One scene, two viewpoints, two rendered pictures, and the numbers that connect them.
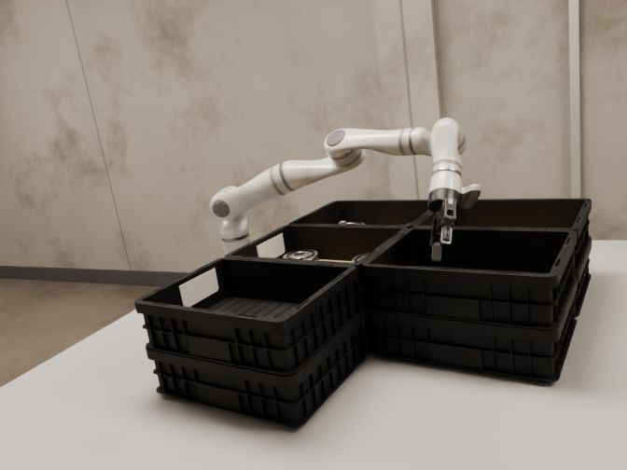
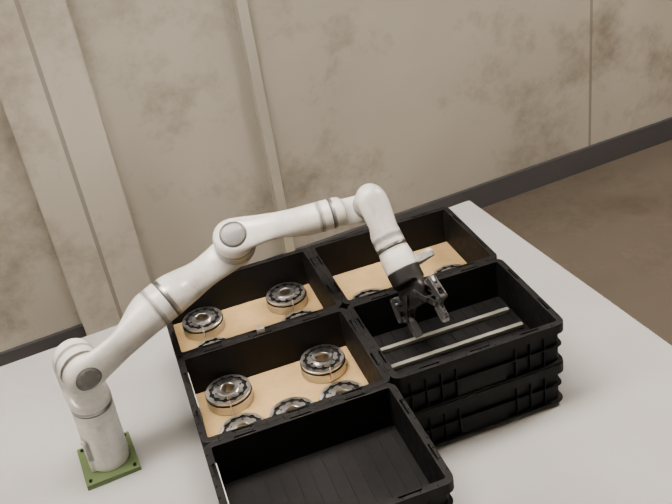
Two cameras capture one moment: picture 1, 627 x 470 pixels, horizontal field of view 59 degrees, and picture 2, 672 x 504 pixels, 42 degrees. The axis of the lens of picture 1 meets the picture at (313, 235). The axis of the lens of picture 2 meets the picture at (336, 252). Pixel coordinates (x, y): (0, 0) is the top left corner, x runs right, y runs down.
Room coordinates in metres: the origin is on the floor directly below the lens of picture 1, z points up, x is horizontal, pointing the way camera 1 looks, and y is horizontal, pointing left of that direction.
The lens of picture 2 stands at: (0.28, 0.96, 2.08)
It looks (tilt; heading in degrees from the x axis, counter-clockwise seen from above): 31 degrees down; 312
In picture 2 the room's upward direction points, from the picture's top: 9 degrees counter-clockwise
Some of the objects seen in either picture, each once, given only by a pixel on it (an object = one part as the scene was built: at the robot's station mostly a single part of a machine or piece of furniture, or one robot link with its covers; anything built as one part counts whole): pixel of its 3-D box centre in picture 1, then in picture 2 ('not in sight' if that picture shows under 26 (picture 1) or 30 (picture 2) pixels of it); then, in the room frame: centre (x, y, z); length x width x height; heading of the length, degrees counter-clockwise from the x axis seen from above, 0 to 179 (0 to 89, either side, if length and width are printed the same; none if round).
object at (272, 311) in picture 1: (250, 310); (327, 486); (1.13, 0.16, 0.87); 0.40 x 0.30 x 0.11; 56
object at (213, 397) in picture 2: (300, 255); (228, 389); (1.50, 0.05, 0.86); 0.10 x 0.10 x 0.01
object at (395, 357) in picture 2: (471, 273); (452, 335); (1.16, -0.34, 0.87); 0.40 x 0.30 x 0.11; 56
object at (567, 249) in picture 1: (469, 252); (451, 317); (1.16, -0.34, 0.92); 0.40 x 0.30 x 0.02; 56
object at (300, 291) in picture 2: not in sight; (285, 293); (1.63, -0.30, 0.86); 0.10 x 0.10 x 0.01
